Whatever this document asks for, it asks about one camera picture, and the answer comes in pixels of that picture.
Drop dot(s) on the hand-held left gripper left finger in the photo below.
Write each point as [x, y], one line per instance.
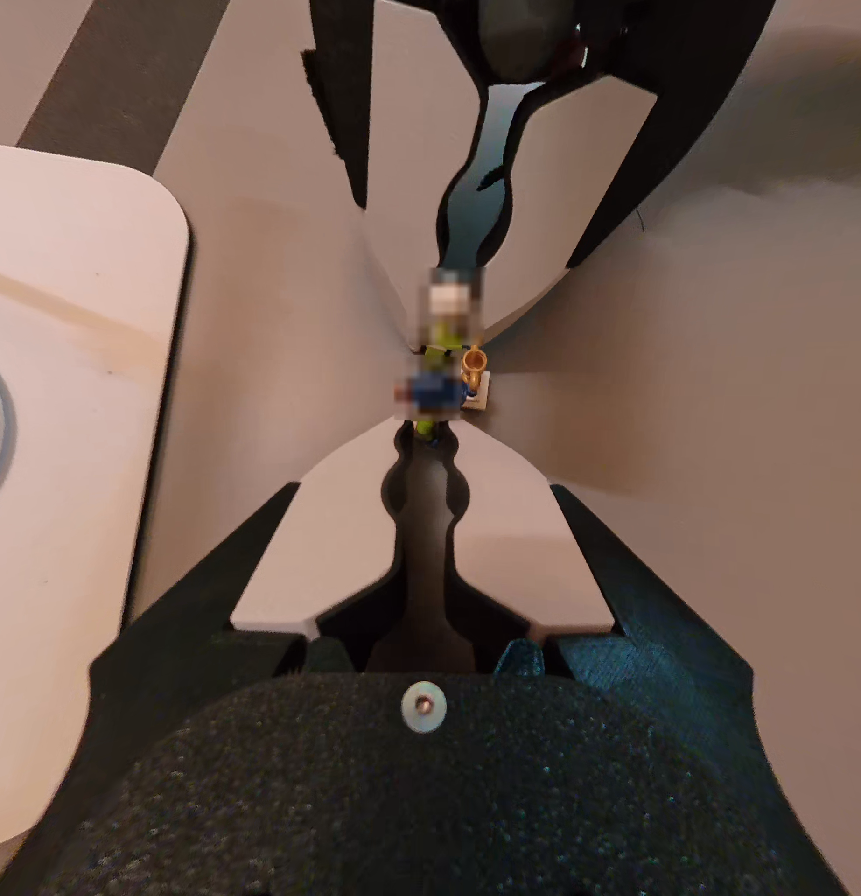
[318, 553]

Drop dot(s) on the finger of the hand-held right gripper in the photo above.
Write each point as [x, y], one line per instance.
[570, 182]
[409, 140]

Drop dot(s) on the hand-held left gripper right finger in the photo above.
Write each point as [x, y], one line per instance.
[535, 553]

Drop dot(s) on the white booklet stand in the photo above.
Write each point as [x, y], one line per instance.
[66, 490]

